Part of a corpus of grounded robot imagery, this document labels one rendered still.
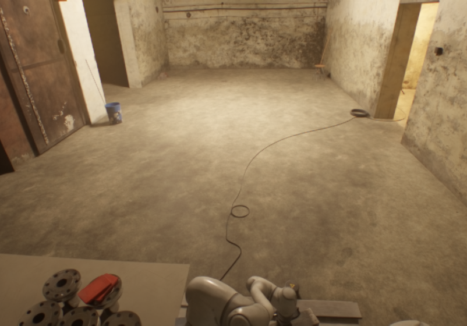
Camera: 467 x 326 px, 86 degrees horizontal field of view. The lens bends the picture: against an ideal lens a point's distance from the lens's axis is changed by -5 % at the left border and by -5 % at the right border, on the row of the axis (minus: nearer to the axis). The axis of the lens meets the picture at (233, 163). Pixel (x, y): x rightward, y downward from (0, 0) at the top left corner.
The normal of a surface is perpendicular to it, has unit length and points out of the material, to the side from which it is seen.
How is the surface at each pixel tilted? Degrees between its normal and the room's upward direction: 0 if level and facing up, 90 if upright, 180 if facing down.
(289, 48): 90
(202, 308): 38
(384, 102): 90
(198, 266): 0
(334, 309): 0
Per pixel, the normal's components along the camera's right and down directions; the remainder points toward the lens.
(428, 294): -0.02, -0.87
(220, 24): -0.08, 0.48
